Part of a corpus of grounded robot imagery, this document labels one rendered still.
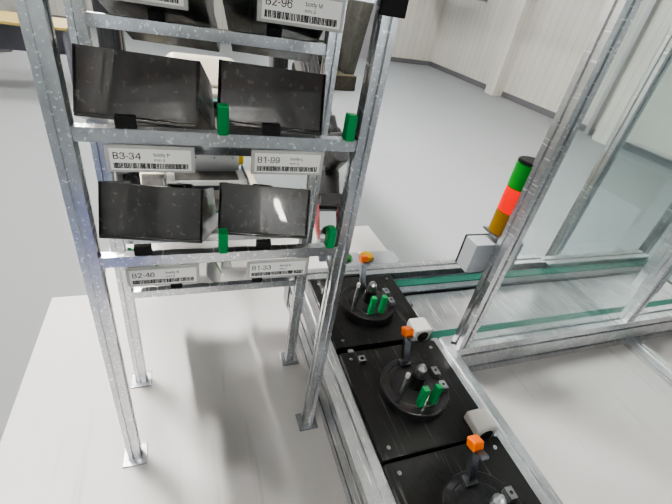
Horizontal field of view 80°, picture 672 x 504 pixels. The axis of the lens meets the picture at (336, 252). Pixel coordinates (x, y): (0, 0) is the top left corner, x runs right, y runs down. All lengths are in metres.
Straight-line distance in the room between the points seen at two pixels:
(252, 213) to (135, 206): 0.15
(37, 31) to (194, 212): 0.25
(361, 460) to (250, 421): 0.26
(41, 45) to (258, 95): 0.22
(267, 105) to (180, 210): 0.18
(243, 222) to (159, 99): 0.19
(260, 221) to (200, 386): 0.48
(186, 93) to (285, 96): 0.12
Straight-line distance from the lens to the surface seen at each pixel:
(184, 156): 0.48
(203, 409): 0.93
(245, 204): 0.59
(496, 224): 0.86
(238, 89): 0.54
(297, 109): 0.53
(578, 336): 1.31
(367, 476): 0.77
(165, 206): 0.58
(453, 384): 0.92
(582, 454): 1.13
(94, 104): 0.54
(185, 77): 0.52
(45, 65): 0.47
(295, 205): 0.60
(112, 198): 0.60
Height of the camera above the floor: 1.63
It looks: 34 degrees down
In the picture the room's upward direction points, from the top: 11 degrees clockwise
